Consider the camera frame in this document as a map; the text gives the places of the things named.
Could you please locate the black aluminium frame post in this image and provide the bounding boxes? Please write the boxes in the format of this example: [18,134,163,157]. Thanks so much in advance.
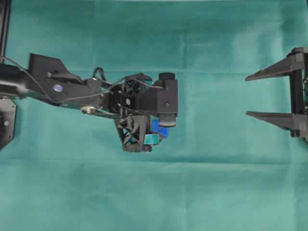
[0,0,12,57]

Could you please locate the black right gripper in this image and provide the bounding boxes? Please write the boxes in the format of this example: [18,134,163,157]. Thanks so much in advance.
[245,47,308,142]

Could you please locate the green table cloth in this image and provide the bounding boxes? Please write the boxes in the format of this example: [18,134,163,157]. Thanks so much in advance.
[0,0,308,231]

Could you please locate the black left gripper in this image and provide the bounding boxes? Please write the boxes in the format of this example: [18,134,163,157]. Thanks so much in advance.
[109,73,160,152]

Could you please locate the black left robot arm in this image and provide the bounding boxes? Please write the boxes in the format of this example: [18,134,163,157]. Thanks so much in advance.
[0,54,166,152]

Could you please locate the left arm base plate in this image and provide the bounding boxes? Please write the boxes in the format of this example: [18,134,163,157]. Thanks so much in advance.
[0,97,17,150]

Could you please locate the blue cube block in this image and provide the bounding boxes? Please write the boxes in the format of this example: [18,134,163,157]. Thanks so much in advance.
[151,120,169,139]

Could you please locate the left wrist camera housing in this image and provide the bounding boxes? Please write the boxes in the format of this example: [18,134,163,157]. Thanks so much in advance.
[133,72,179,128]

